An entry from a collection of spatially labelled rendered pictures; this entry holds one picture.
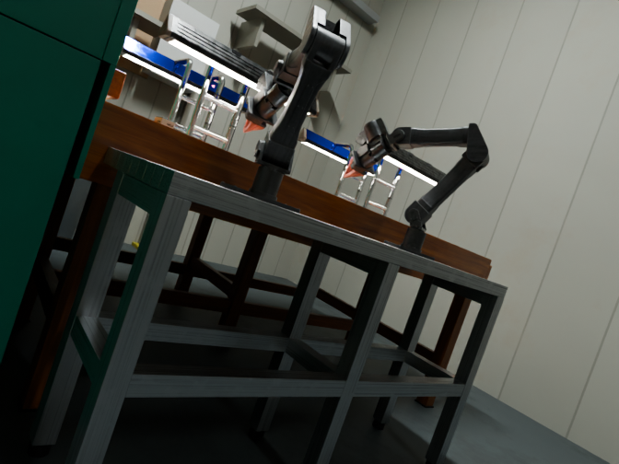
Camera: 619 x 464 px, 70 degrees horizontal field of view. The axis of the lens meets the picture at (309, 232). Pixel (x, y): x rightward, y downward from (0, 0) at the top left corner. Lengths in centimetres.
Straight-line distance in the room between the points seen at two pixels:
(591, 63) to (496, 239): 124
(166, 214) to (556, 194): 270
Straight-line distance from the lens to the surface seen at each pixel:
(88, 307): 105
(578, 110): 333
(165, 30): 152
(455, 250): 205
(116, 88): 128
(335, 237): 96
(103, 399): 85
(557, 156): 324
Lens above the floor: 67
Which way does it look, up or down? 2 degrees down
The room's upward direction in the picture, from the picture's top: 19 degrees clockwise
